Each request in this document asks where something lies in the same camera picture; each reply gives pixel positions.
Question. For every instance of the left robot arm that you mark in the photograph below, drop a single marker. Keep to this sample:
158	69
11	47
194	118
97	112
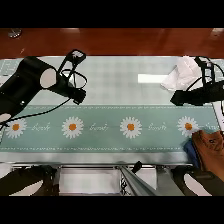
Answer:
23	83

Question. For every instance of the silver frame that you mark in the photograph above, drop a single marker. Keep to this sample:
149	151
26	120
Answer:
140	183

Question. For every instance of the blue garment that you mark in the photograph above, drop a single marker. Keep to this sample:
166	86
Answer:
191	153

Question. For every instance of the white garment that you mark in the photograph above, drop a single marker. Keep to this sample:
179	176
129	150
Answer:
181	75

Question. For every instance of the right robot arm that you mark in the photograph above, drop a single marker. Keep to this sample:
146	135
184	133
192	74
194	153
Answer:
203	95

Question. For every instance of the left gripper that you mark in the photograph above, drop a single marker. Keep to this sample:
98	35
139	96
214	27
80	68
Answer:
78	96

